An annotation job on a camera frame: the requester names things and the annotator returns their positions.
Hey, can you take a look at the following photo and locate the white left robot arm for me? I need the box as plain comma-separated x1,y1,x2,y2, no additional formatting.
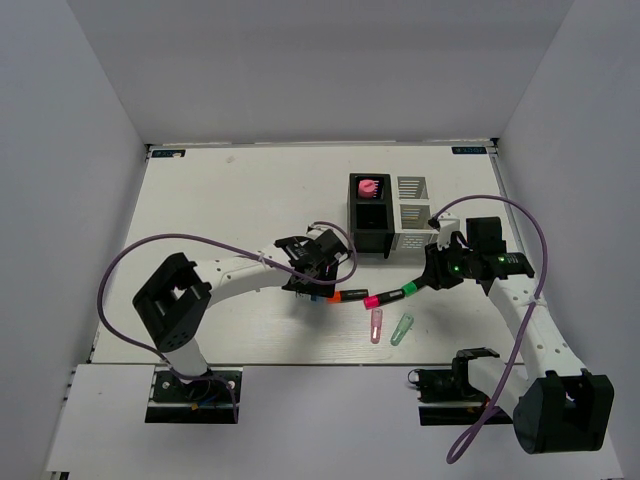
132,227,350,399

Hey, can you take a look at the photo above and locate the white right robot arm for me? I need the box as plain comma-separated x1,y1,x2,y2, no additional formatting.
408,213,614,454

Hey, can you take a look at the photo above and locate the green cap black highlighter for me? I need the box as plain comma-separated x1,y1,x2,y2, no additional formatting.
402,282,418,297

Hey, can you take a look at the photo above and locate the orange cap black highlighter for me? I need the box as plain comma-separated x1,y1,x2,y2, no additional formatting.
327,289,369,304

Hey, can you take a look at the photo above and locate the pink cap black highlighter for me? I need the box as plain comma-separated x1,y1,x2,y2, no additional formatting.
363,289,405,310

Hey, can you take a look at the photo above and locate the white slotted organizer container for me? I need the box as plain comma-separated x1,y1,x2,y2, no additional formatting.
391,175,437,256

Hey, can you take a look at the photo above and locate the black organizer container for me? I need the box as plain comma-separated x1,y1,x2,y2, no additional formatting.
347,173,394,259

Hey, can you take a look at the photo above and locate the right blue table label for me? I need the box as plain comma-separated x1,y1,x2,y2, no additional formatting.
451,146,487,155

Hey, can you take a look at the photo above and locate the blue table label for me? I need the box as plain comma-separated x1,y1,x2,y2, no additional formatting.
150,149,186,158
451,146,487,155

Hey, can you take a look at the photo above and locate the left blue table label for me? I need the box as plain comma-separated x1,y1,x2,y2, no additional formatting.
150,149,186,158

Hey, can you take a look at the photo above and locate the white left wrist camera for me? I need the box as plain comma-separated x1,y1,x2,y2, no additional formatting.
305,225,333,241

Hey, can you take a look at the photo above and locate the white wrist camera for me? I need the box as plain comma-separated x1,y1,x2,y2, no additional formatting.
305,225,333,241
428,211,460,251

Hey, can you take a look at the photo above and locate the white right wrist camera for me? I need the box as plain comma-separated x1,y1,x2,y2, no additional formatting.
428,211,460,251

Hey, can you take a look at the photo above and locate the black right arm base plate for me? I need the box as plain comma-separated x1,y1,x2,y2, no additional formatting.
407,368,489,427

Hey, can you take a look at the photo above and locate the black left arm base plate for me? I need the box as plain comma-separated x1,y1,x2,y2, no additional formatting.
145,369,243,425

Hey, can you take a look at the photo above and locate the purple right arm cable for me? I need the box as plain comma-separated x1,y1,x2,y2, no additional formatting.
429,194,547,466

